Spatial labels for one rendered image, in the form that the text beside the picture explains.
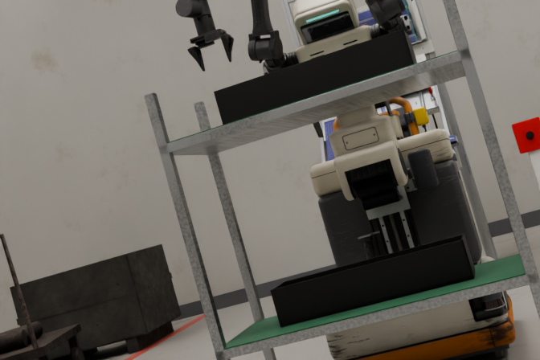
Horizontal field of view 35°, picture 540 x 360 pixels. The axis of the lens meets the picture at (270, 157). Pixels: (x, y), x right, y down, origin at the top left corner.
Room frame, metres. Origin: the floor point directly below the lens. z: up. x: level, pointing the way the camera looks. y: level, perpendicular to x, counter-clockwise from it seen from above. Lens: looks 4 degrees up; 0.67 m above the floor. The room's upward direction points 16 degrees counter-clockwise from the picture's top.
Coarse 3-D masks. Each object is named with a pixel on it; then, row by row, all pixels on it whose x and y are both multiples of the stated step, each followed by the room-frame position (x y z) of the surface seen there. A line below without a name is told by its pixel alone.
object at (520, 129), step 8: (528, 120) 4.35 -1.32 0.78; (536, 120) 4.34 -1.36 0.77; (512, 128) 4.44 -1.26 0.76; (520, 128) 4.36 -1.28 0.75; (528, 128) 4.35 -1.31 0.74; (536, 128) 4.35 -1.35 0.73; (520, 136) 4.37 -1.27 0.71; (528, 136) 4.34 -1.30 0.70; (536, 136) 4.35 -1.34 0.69; (520, 144) 4.37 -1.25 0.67; (528, 144) 4.36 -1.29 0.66; (536, 144) 4.35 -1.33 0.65; (520, 152) 4.38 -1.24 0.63; (528, 152) 4.41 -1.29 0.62; (536, 152) 4.37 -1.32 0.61; (536, 160) 4.38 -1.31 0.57; (536, 168) 4.38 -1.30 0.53; (536, 176) 4.38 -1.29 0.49
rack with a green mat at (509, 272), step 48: (144, 96) 2.40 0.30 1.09; (336, 96) 2.27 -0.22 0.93; (384, 96) 2.55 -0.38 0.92; (480, 96) 2.19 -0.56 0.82; (192, 144) 2.38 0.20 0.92; (240, 144) 2.75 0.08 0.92; (192, 240) 2.39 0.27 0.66; (240, 240) 2.80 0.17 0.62; (480, 288) 2.22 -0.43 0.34; (240, 336) 2.56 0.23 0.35; (288, 336) 2.35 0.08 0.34
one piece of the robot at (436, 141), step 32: (416, 128) 3.37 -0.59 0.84; (448, 160) 3.20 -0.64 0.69; (320, 192) 3.27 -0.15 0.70; (416, 192) 3.18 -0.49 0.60; (448, 192) 3.16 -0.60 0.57; (352, 224) 3.25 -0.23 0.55; (384, 224) 3.17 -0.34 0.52; (416, 224) 3.19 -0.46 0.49; (448, 224) 3.16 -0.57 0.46; (352, 256) 3.26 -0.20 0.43; (480, 256) 3.16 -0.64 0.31
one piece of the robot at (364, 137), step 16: (352, 32) 2.93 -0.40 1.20; (368, 32) 2.93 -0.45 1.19; (304, 48) 2.98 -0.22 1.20; (320, 48) 2.96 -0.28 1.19; (336, 48) 2.95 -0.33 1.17; (352, 112) 2.99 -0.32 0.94; (368, 112) 2.98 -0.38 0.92; (352, 128) 2.97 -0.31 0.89; (368, 128) 2.95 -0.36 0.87; (384, 128) 2.94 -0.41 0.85; (336, 144) 2.98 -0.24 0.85; (352, 144) 2.97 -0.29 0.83; (368, 144) 2.97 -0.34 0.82; (384, 144) 2.91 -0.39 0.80; (336, 160) 2.95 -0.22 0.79; (352, 160) 2.94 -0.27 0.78; (368, 160) 2.93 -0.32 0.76; (400, 160) 2.93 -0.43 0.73; (400, 176) 2.92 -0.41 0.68; (352, 192) 2.99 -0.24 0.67
